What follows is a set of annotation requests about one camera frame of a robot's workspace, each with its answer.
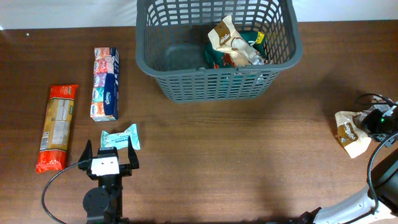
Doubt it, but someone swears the mint green snack wrapper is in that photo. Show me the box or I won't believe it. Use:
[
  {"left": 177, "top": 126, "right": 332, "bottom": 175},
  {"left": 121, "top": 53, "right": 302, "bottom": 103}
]
[{"left": 101, "top": 124, "right": 141, "bottom": 150}]

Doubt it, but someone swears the beige brown snack pouch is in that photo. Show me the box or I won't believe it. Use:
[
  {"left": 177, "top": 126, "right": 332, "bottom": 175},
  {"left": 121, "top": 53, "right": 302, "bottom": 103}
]
[
  {"left": 208, "top": 15, "right": 265, "bottom": 67},
  {"left": 335, "top": 111, "right": 372, "bottom": 159}
]

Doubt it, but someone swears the green snack bag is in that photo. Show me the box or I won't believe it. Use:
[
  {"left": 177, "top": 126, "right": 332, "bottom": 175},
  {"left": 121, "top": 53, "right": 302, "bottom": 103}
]
[{"left": 204, "top": 30, "right": 274, "bottom": 69}]

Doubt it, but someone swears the grey plastic basket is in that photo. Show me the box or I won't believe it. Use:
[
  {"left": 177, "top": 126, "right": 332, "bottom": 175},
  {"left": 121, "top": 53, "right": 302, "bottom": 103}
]
[{"left": 136, "top": 0, "right": 303, "bottom": 102}]

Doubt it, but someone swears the orange spaghetti pasta package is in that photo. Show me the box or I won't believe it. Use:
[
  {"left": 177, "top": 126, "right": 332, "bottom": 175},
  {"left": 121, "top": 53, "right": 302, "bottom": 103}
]
[{"left": 35, "top": 85, "right": 78, "bottom": 173}]

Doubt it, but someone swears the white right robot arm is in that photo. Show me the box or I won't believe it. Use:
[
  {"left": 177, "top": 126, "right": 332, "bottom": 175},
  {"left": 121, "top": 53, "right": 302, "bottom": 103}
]
[{"left": 296, "top": 101, "right": 397, "bottom": 223}]

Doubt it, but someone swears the Kleenex tissue multipack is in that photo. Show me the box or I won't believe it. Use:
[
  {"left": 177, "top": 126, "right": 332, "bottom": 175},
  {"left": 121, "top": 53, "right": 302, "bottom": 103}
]
[{"left": 90, "top": 47, "right": 120, "bottom": 122}]

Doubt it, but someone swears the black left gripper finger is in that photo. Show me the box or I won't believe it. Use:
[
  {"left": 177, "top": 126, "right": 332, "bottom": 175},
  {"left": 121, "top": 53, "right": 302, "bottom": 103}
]
[
  {"left": 78, "top": 140, "right": 93, "bottom": 170},
  {"left": 127, "top": 137, "right": 139, "bottom": 169}
]

